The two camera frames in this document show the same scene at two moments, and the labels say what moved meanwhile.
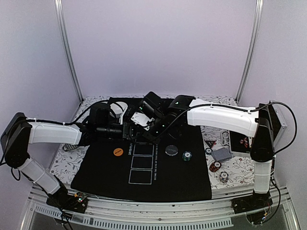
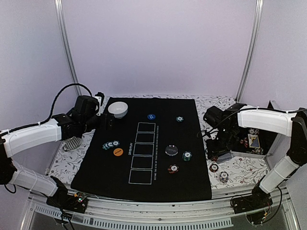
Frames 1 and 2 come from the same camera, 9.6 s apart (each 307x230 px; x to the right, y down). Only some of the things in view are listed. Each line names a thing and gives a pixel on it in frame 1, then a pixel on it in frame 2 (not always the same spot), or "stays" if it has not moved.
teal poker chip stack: x=187 y=155 stays
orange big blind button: x=118 y=152 stays
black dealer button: x=171 y=150 stays
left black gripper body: x=126 y=132 -> x=90 y=124
